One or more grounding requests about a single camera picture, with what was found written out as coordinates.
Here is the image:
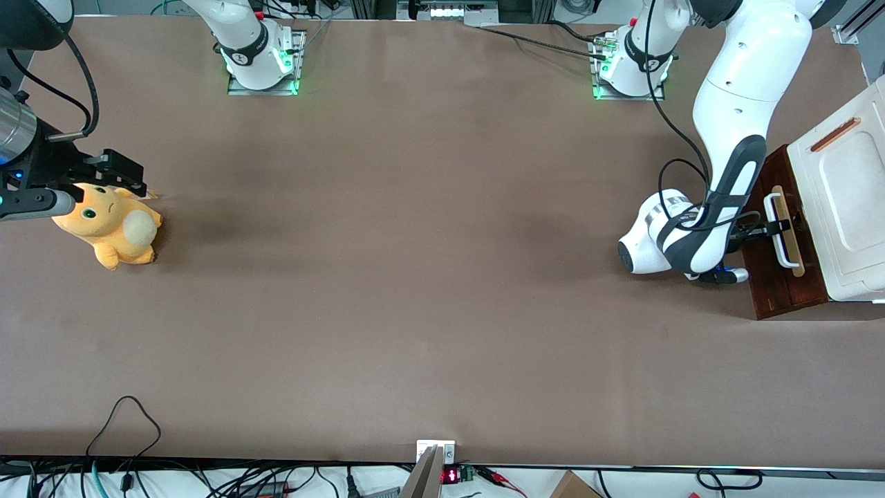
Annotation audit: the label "long black table cable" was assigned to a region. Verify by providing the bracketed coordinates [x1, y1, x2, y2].
[476, 25, 611, 60]

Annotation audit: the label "white metal bracket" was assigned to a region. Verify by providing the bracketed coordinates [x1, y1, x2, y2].
[416, 440, 456, 465]

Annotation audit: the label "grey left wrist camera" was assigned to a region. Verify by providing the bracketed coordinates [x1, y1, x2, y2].
[688, 266, 749, 285]

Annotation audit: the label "thin black cable loop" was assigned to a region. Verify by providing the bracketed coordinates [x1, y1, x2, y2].
[85, 396, 162, 461]

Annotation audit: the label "lit white panel device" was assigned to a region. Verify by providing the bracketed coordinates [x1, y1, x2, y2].
[398, 0, 500, 21]

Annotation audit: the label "grey camera stand post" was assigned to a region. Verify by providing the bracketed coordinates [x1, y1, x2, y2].
[400, 446, 443, 498]

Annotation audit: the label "orange plush toy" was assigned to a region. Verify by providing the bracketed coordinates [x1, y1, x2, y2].
[52, 182, 164, 270]

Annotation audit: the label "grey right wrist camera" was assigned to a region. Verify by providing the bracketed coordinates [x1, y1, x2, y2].
[0, 188, 77, 222]

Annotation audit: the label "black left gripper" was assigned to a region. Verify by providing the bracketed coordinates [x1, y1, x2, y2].
[725, 212, 793, 255]

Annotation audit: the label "short black table cable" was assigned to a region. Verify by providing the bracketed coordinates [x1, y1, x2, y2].
[550, 19, 606, 44]

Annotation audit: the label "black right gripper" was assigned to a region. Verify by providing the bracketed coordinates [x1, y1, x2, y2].
[0, 118, 148, 205]

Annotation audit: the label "black oval cable loop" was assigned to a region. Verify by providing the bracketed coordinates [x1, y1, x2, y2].
[694, 468, 763, 491]

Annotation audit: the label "aluminium frame profile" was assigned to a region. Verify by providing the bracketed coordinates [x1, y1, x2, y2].
[833, 0, 885, 46]

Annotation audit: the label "white cabinet with drawer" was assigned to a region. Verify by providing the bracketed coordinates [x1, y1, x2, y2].
[745, 75, 885, 320]

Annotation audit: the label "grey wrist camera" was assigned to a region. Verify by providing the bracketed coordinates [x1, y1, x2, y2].
[688, 266, 749, 285]
[0, 188, 77, 222]

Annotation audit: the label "brown cardboard box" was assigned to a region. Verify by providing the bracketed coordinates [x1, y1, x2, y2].
[550, 470, 604, 498]

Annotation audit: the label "red clip test leads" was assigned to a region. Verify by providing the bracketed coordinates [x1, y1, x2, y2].
[477, 467, 528, 497]

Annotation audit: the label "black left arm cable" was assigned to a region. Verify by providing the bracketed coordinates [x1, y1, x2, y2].
[642, 0, 761, 232]

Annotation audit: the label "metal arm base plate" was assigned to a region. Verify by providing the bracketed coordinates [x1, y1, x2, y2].
[227, 30, 307, 96]
[589, 31, 667, 102]

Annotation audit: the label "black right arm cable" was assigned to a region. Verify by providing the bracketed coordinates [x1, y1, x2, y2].
[6, 47, 92, 118]
[61, 33, 101, 139]

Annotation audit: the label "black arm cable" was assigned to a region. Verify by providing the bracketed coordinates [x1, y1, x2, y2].
[642, 0, 761, 232]
[6, 47, 92, 118]
[61, 33, 101, 139]

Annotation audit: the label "wooden drawer with white handle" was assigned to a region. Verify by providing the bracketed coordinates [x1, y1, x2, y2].
[745, 156, 810, 320]

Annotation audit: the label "thin grey cable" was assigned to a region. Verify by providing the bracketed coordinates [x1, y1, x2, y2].
[294, 17, 334, 56]

